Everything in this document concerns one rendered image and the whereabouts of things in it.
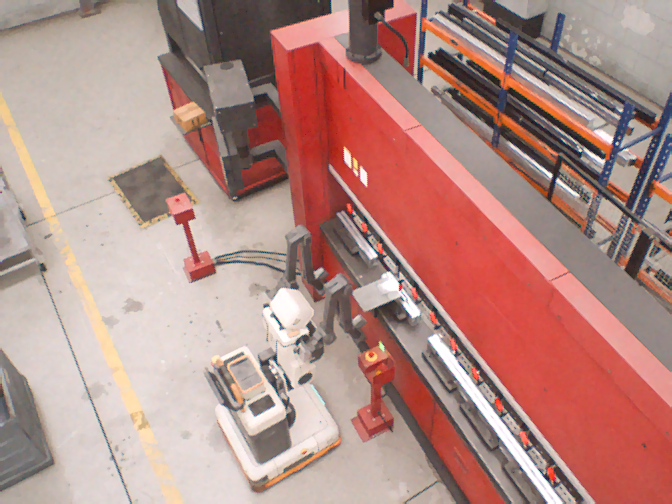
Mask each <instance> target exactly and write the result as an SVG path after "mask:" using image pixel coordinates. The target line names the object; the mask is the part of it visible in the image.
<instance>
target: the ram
mask: <svg viewBox="0 0 672 504"><path fill-rule="evenodd" d="M323 77H324V92H325V108H326V123H327V139H328V155H329V164H330V165H331V167H332V168H333V169H334V170H335V172H336V173H337V174H338V175H339V177H340V178H341V179H342V181H343V182H344V183H345V184H346V186H347V187H348V188H349V189H350V191H351V192H352V193H353V195H354V196H355V197H356V198H357V200H358V201H359V202H360V204H361V205H362V206H363V207H364V209H365V210H366V211H367V212H368V214H369V215H370V216H371V218H372V219H373V220H374V221H375V223H376V224H377V225H378V227H379V228H380V229H381V230H382V232H383V233H384V234H385V235H386V237H387V238H388V239H389V241H390V242H391V243H392V244H393V246H394V247H395V248H396V250H397V251H398V252H399V253H400V255H401V256H402V257H403V258H404V260H405V261H406V262H407V264H408V265H409V266H410V267H411V269H412V270H413V271H414V273H415V274H416V275H417V276H418V278H419V279H420V280H421V281H422V283H423V284H424V285H425V287H426V288H427V289H428V290H429V292H430V293H431V294H432V296H433V297H434V298H435V299H436V301H437V302H438V303H439V304H440V306H441V307H442V308H443V310H444V311H445V312H446V313H447V315H448V316H449V317H450V318H451V320H452V321H453V322H454V324H455V325H456V326H457V327H458V329H459V330H460V331H461V333H462V334H463V335H464V336H465V338H466V339H467V340H468V341H469V343H470V344H471V345H472V347H473V348H474V349H475V350H476V352H477V353H478V354H479V356H480V357H481V358H482V359H483V361H484V362H485V363H486V364H487V366H488V367H489V368H490V370H491V371H492V372H493V373H494V375H495V376H496V377H497V379H498V380H499V381H500V382H501V384H502V385H503V386H504V387H505V389H506V390H507V391H508V393H509V394H510V395H511V396H512V398H513V399H514V400H515V402H516V403H517V404H518V405H519V407H520V408H521V409H522V410H523V412H524V413H525V414H526V416H527V417H528V418H529V419H530V421H531V422H532V423H533V424H534V426H535V427H536V428H537V430H538V431H539V432H540V433H541V435H542V436H543V437H544V439H545V440H546V441H547V442H548V444H549V445H550V446H551V447H552V449H553V450H554V451H555V453H556V454H557V455H558V456H559V458H560V459H561V460H562V462H563V463H564V464H565V465H566V467H567V468H568V469H569V470H570V472H571V473H572V474H573V476H574V477H575V478H576V479H577V481H578V482H579V483H580V485H581V486H582V487H583V488H584V490H585V491H586V492H587V493H588V495H589V496H590V497H591V499H592V500H593V501H594V502H595V504H672V443H671V442H670V441H669V440H668V439H667V438H666V437H665V436H664V434H663V433H662V432H661V431H660V430H659V429H658V428H657V427H656V426H655V425H654V424H653V423H652V421H651V420H650V419H649V418H648V417H647V416H646V415H645V414H644V413H643V412H642V411H641V410H640V408H639V407H638V406H637V405H636V404H635V403H634V402H633V401H632V400H631V399H630V398H629V397H628V396H627V394H626V393H625V392H624V391H623V390H622V389H621V388H620V387H619V386H618V385H617V384H616V383H615V381H614V380H613V379H612V378H611V377H610V376H609V375H608V374H607V373H606V372H605V371H604V370H603V368H602V367H601V366H600V365H599V364H598V363H597V362H596V361H595V360H594V359H593V358H592V357H591V356H590V354H589V353H588V352H587V351H586V350H585V349H584V348H583V347H582V346H581V345H580V344H579V343H578V341H577V340H576V339H575V338H574V337H573V336H572V335H571V334H570V333H569V332H568V331H567V330H566V328H565V327H564V326H563V325H562V324H561V323H560V322H559V321H558V320H557V319H556V318H555V317H554V315H553V314H552V313H551V312H550V311H549V310H548V309H547V308H546V307H545V306H544V305H543V304H542V303H541V302H540V300H539V299H538V298H537V297H536V296H535V295H534V294H533V293H532V292H531V291H530V290H529V288H528V287H527V286H526V285H525V284H524V283H523V282H522V281H521V280H520V279H519V278H518V277H517V275H516V274H515V273H514V272H513V271H512V270H511V269H510V268H509V267H508V266H507V265H506V264H505V263H504V261H503V260H502V259H501V258H500V257H499V256H498V255H497V254H496V253H495V252H494V251H493V250H492V248H491V247H490V246H489V245H488V244H487V243H486V242H485V241H484V240H483V239H482V238H481V237H480V235H479V234H478V233H477V232H476V231H475V230H474V229H473V228H472V227H471V226H470V225H469V224H468V223H467V221H466V220H465V219H464V218H463V217H462V216H461V215H460V214H459V213H458V212H457V211H456V210H455V208H454V207H453V206H452V205H451V204H450V203H449V202H448V201H447V200H446V199H445V198H444V197H443V195H442V194H441V193H440V192H439V191H438V190H437V189H436V188H435V187H434V186H433V185H432V184H431V182H430V181H429V180H428V179H427V178H426V177H425V176H424V175H423V174H422V173H421V172H420V171H419V170H418V168H417V167H416V166H415V165H414V164H413V163H412V162H411V161H410V160H409V159H408V158H407V157H406V156H405V154H404V153H403V152H402V151H401V150H400V149H399V148H398V147H397V146H396V145H395V144H394V142H393V141H392V140H391V139H390V138H389V137H388V136H387V135H386V134H385V133H384V132H383V131H382V129H381V128H380V127H379V126H378V125H377V124H376V123H375V122H374V121H373V120H372V119H371V118H370V117H369V115H368V114H367V113H366V112H365V111H364V110H363V109H362V108H361V107H360V106H359V105H358V104H357V102H356V101H355V100H354V99H353V98H352V97H351V96H350V95H349V94H348V93H347V92H346V91H345V89H344V88H343V87H342V86H341V85H340V84H339V83H338V82H337V81H336V80H335V79H334V78H333V76H332V75H331V74H330V73H329V72H328V71H327V70H326V69H325V68H324V67H323ZM344 146H345V148H346V149H347V150H348V151H349V152H350V154H351V168H350V166H349V165H348V164H347V163H346V162H345V156H344ZM353 157H354V158H355V160H356V161H357V169H356V168H355V167H354V160H353ZM360 166H361V167H362V168H363V169H364V170H365V172H366V173H367V187H366V186H365V185H364V183H363V182H362V181H361V177H360ZM354 168H355V170H356V171H357V172H358V176H357V175H356V174H355V173H354ZM329 170H330V171H331V173H332V174H333V175H334V177H335V178H336V179H337V180H338V182H339V183H340V184H341V186H342V187H343V188H344V190H345V191H346V192H347V193H348V195H349V196H350V197H351V199H352V200H353V201H354V202H355V204H356V205H357V206H358V208H359V209H360V210H361V211H362V213H363V214H364V215H365V217H366V218H367V219H368V220H369V222H370V223H371V224H372V226H373V227H374V228H375V230H376V231H377V232H378V233H379V235H380V236H381V237H382V239H383V240H384V241H385V242H386V244H387V245H388V246H389V248H390V249H391V250H392V251H393V253H394V254H395V255H396V257H397V258H398V259H399V261H400V262H401V263H402V264H403V266H404V267H405V268H406V270H407V271H408V272H409V273H410V275H411V276H412V277H413V279H414V280H415V281H416V282H417V284H418V285H419V286H420V288H421V289H422V290H423V291H424V293H425V294H426V295H427V297H428V298H429V299H430V301H431V302H432V303H433V304H434V306H435V307H436V308H437V310H438V311H439V312H440V313H441V315H442V316H443V317H444V319H445V320H446V321H447V322H448V324H449V325H450V326H451V328H452V329H453V330H454V331H455V333H456V334H457V335H458V337H459V338H460V339H461V341H462V342H463V343H464V344H465V346H466V347H467V348H468V350H469V351H470V352H471V353H472V355H473V356H474V357H475V359H476V360H477V361H478V362H479V364H480V365H481V366H482V368H483V369H484V370H485V371H486V373H487V374H488V375H489V377H490V378H491V379H492V381H493V382H494V383H495V384H496V386H497V387H498V388H499V390H500V391H501V392H502V393H503V395H504V396H505V397H506V399H507V400H508V401H509V402H510V404H511V405H512V406H513V408H514V409H515V410H516V411H517V413H518V414H519V415H520V417H521V418H522V419H523V421H524V422H525V423H526V424H527V426H528V427H529V428H530V430H531V431H532V432H533V433H534V435H535V436H536V437H537V439H538V440H539V441H540V442H541V444H542V445H543V446H544V448H545V449H546V450H547V452H548V453H549V454H550V455H551V457H552V458H553V459H554V461H555V462H556V463H557V464H558V466H559V467H560V468H561V470H562V471H563V472H564V473H565V475H566V476H567V477H568V479H569V480H570V481H571V482H572V484H573V485H574V486H575V488H576V489H577V490H578V492H579V493H580V494H581V495H582V497H583V498H584V499H585V501H586V502H587V503H588V504H591V503H590V501H589V500H588V499H587V497H586V496H585V495H584V494H583V492H582V491H581V490H580V488H579V487H578V486H577V485H576V483H575V482H574V481H573V479H572V478H571V477H570V476H569V474H568V473H567V472H566V470H565V469H564V468H563V467H562V465H561V464H560V463H559V461H558V460H557V459H556V458H555V456H554V455H553V454H552V452H551V451H550V450H549V449H548V447H547V446H546V445H545V443H544V442H543V441H542V440H541V438H540V437H539V436H538V434H537V433H536V432H535V431H534V429H533V428H532V427H531V426H530V424H529V423H528V422H527V420H526V419H525V418H524V417H523V415H522V414H521V413H520V411H519V410H518V409H517V408H516V406H515V405H514V404H513V402H512V401H511V400H510V399H509V397H508V396H507V395H506V393H505V392H504V391H503V390H502V388H501V387H500V386H499V384H498V383H497V382H496V381H495V379H494V378H493V377H492V375H491V374H490V373H489V372H488V370H487V369H486V368H485V366H484V365H483V364H482V363H481V361H480V360H479V359H478V357H477V356H476V355H475V354H474V352H473V351H472V350H471V348H470V347H469V346H468V345H467V343H466V342H465V341H464V339H463V338H462V337H461V336H460V334H459V333H458V332H457V330H456V329H455V328H454V327H453V325H452V324H451V323H450V321H449V320H448V319H447V318H446V316H445V315H444V314H443V312H442V311H441V310H440V309H439V307H438V306H437V305H436V303H435V302H434V301H433V300H432V298H431V297H430V296H429V294H428V293H427V292H426V291H425V289H424V288H423V287H422V286H421V284H420V283H419V282H418V280H417V279H416V278H415V277H414V275H413V274H412V273H411V271H410V270H409V269H408V268H407V266H406V265H405V264H404V262H403V261H402V260H401V259H400V257H399V256H398V255H397V253H396V252H395V251H394V250H393V248H392V247H391V246H390V244H389V243H388V242H387V241H386V239H385V238H384V237H383V235H382V234H381V233H380V232H379V230H378V229H377V228H376V226H375V225H374V224H373V223H372V221H371V220H370V219H369V217H368V216H367V215H366V214H365V212H364V211H363V210H362V208H361V207H360V206H359V205H358V203H357V202H356V201H355V199H354V198H353V197H352V196H351V194H350V193H349V192H348V190H347V189H346V188H345V187H344V185H343V184H342V183H341V181H340V180H339V179H338V178H337V176H336V175H335V174H334V172H333V171H332V170H331V169H330V167H329Z"/></svg>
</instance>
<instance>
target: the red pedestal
mask: <svg viewBox="0 0 672 504"><path fill-rule="evenodd" d="M166 202H167V205H168V208H169V211H170V213H171V215H172V217H173V219H174V221H175V223H176V225H180V224H182V226H183V229H184V233H185V236H186V239H187V242H188V245H189V249H190V252H191V255H192V256H190V257H187V258H185V259H183V261H184V264H185V267H183V271H184V273H185V275H186V277H187V280H188V282H189V283H192V282H195V281H198V280H200V279H203V278H205V277H208V276H211V275H213V274H216V273H217V272H216V269H215V265H214V262H213V260H212V258H211V256H210V254H209V252H208V250H206V251H203V252H201V253H198V252H197V249H196V246H195V242H194V239H193V236H192V232H191V229H190V225H189V222H188V221H191V220H194V219H196V217H195V213H194V209H193V207H192V205H191V203H190V201H189V199H188V197H187V195H186V193H182V194H180V195H177V196H174V197H171V198H168V199H166Z"/></svg>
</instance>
